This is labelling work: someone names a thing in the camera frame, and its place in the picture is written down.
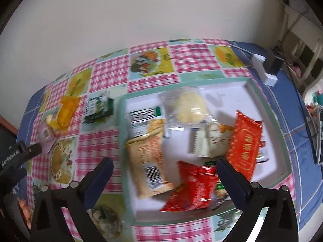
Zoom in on purple snack packet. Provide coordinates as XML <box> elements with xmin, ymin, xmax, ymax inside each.
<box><xmin>37</xmin><ymin>122</ymin><xmax>57</xmax><ymax>153</ymax></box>

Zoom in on orange jelly snack packet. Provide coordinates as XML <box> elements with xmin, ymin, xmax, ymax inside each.
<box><xmin>46</xmin><ymin>96</ymin><xmax>81</xmax><ymax>131</ymax></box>

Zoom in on red foil snack packet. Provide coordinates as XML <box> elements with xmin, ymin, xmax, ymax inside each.
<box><xmin>160</xmin><ymin>161</ymin><xmax>219</xmax><ymax>213</ymax></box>

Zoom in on orange red patterned packet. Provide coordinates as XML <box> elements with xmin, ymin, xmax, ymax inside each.
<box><xmin>226</xmin><ymin>110</ymin><xmax>263</xmax><ymax>181</ymax></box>

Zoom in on green white snack packet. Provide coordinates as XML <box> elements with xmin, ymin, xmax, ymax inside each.
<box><xmin>83</xmin><ymin>96</ymin><xmax>114</xmax><ymax>124</ymax></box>

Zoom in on cream white small packet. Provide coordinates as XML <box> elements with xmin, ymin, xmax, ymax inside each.
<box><xmin>193</xmin><ymin>123</ymin><xmax>234</xmax><ymax>158</ymax></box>

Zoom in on beige barcode snack packet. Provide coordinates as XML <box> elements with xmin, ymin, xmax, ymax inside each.
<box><xmin>125</xmin><ymin>125</ymin><xmax>175</xmax><ymax>199</ymax></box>

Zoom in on white green labelled box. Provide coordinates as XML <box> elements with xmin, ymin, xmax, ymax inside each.
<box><xmin>128</xmin><ymin>106</ymin><xmax>165</xmax><ymax>138</ymax></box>

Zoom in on clear round pastry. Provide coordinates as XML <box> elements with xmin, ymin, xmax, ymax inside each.
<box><xmin>159</xmin><ymin>86</ymin><xmax>217</xmax><ymax>131</ymax></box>

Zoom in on pink plaid dessert tablecloth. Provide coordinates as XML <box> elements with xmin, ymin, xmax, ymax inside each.
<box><xmin>23</xmin><ymin>38</ymin><xmax>297</xmax><ymax>242</ymax></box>

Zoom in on blue checked tablecloth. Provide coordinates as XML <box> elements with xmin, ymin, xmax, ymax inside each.
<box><xmin>17</xmin><ymin>39</ymin><xmax>322</xmax><ymax>228</ymax></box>

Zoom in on white teal tray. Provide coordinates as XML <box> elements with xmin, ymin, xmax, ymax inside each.
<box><xmin>119</xmin><ymin>77</ymin><xmax>292</xmax><ymax>226</ymax></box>

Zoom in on white black charger device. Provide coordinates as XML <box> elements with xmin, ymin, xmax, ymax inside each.
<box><xmin>251</xmin><ymin>49</ymin><xmax>284</xmax><ymax>87</ymax></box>

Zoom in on white wooden chair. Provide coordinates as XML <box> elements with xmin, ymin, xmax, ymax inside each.
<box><xmin>280</xmin><ymin>5</ymin><xmax>322</xmax><ymax>98</ymax></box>

